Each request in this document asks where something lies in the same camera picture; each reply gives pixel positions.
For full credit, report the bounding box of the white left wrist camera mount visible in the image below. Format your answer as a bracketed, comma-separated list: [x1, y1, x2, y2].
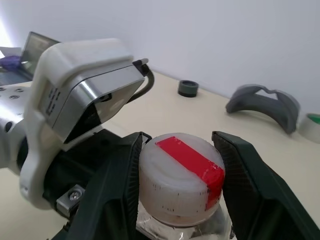
[19, 37, 135, 210]

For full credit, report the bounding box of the tape roll green core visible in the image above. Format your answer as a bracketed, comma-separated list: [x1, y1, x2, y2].
[298, 113, 320, 145]

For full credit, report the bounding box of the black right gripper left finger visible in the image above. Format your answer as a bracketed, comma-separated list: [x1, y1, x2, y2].
[53, 131, 153, 240]

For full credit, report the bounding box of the purple cloth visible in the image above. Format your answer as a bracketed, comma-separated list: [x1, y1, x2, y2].
[0, 55, 21, 74]

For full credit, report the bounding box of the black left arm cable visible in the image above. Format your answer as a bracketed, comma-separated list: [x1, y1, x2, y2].
[131, 58, 156, 104]

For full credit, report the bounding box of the clear plastic bottle red drink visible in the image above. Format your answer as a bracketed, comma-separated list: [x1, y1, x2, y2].
[134, 203, 235, 240]

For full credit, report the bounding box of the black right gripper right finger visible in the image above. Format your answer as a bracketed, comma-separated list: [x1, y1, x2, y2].
[211, 130, 320, 240]

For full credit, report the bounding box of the white bottle cap red tape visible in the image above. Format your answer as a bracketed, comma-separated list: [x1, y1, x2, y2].
[137, 133, 226, 227]

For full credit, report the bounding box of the black round container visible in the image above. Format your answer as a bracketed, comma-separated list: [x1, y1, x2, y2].
[177, 79, 200, 99]

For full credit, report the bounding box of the grey laptop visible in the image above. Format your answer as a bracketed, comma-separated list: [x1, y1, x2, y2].
[0, 31, 61, 86]

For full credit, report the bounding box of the grey curved face pad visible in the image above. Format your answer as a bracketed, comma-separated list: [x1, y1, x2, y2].
[225, 84, 301, 135]

